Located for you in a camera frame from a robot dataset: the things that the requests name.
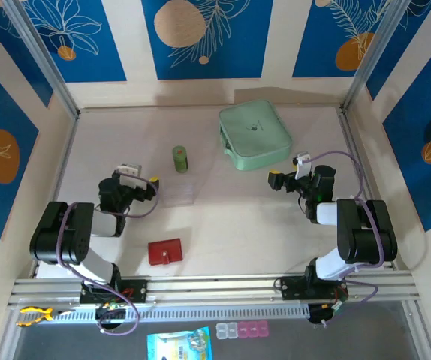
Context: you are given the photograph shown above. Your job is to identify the yellow handled pliers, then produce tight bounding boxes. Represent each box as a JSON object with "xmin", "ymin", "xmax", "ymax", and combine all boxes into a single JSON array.
[{"xmin": 16, "ymin": 305, "xmax": 76, "ymax": 327}]

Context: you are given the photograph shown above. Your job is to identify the red card holder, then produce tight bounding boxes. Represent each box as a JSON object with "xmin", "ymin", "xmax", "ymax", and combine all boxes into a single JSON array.
[{"xmin": 147, "ymin": 238, "xmax": 184, "ymax": 267}]

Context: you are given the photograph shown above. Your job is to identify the aluminium side rail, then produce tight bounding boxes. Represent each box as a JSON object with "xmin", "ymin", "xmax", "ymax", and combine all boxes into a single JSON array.
[
  {"xmin": 31, "ymin": 112, "xmax": 80, "ymax": 278},
  {"xmin": 337, "ymin": 106, "xmax": 399, "ymax": 271}
]

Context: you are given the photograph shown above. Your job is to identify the black cable connector block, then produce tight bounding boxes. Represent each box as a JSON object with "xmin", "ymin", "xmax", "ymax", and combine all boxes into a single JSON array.
[
  {"xmin": 95, "ymin": 304, "xmax": 128, "ymax": 333},
  {"xmin": 307, "ymin": 302, "xmax": 339, "ymax": 326}
]

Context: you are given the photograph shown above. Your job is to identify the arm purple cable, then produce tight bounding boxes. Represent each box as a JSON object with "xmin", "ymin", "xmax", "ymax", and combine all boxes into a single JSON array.
[
  {"xmin": 56, "ymin": 175, "xmax": 160, "ymax": 335},
  {"xmin": 310, "ymin": 150, "xmax": 387, "ymax": 328}
]

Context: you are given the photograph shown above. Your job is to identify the grey slotted cable duct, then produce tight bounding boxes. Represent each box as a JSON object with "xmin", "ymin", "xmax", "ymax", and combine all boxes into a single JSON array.
[{"xmin": 56, "ymin": 303, "xmax": 311, "ymax": 324}]

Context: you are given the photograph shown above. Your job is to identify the mint green zip pouch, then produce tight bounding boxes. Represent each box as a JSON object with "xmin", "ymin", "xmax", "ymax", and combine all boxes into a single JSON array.
[{"xmin": 218, "ymin": 98, "xmax": 294, "ymax": 173}]

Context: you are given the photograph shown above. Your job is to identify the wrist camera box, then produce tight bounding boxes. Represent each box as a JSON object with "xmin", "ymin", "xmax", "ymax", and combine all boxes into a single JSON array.
[
  {"xmin": 116, "ymin": 163, "xmax": 143, "ymax": 188},
  {"xmin": 293, "ymin": 151, "xmax": 313, "ymax": 180}
]

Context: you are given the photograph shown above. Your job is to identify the aluminium frame post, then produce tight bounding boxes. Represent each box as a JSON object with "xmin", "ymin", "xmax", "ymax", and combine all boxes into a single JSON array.
[
  {"xmin": 3, "ymin": 0, "xmax": 80, "ymax": 120},
  {"xmin": 341, "ymin": 0, "xmax": 414, "ymax": 113}
]

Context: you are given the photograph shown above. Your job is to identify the blue printed packet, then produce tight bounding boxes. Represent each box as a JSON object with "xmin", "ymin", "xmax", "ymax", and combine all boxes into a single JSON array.
[{"xmin": 146, "ymin": 325, "xmax": 215, "ymax": 360}]

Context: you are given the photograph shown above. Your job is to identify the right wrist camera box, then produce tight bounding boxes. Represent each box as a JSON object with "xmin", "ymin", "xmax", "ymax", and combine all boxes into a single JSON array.
[{"xmin": 293, "ymin": 151, "xmax": 313, "ymax": 180}]

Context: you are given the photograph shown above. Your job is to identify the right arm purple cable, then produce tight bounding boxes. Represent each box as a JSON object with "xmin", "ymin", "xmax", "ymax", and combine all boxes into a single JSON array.
[{"xmin": 310, "ymin": 150, "xmax": 387, "ymax": 328}]

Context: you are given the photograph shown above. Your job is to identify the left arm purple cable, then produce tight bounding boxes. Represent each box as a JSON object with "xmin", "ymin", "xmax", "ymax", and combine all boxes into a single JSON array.
[{"xmin": 56, "ymin": 175, "xmax": 160, "ymax": 335}]

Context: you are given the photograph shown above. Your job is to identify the pink pill box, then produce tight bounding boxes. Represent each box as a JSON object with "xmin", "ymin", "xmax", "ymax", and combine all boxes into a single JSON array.
[{"xmin": 237, "ymin": 320, "xmax": 269, "ymax": 339}]

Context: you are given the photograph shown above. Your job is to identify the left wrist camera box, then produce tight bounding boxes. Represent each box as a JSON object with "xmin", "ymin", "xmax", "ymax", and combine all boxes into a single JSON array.
[{"xmin": 116, "ymin": 163, "xmax": 143, "ymax": 188}]

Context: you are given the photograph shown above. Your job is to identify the green cylindrical container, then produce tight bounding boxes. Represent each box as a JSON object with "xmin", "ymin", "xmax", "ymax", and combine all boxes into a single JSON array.
[{"xmin": 172, "ymin": 145, "xmax": 191, "ymax": 174}]

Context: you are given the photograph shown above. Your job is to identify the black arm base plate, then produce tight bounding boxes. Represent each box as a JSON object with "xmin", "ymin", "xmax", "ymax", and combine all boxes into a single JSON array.
[
  {"xmin": 279, "ymin": 275, "xmax": 350, "ymax": 302},
  {"xmin": 79, "ymin": 279, "xmax": 149, "ymax": 305}
]

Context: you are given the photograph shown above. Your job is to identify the clear pill box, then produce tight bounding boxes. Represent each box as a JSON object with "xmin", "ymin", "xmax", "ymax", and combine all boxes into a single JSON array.
[{"xmin": 215, "ymin": 321, "xmax": 238, "ymax": 341}]

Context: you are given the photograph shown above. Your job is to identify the aluminium mounting rail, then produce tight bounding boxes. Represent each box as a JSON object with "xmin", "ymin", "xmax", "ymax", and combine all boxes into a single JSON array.
[{"xmin": 7, "ymin": 271, "xmax": 421, "ymax": 308}]

